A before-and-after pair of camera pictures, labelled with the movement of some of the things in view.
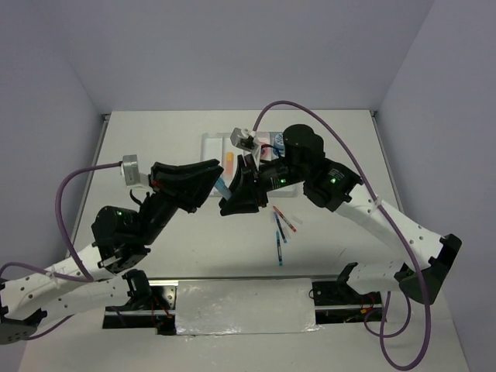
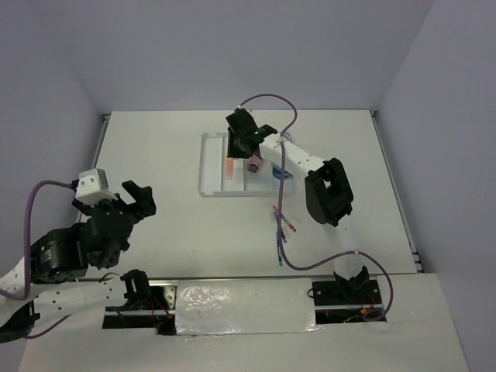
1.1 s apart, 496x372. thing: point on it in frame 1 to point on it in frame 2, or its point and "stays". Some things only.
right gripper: (246, 189) to (232, 151)
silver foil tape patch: (244, 306) stays
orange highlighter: (229, 165) stays
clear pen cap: (301, 222) stays
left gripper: (188, 188) to (145, 206)
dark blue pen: (280, 229) stays
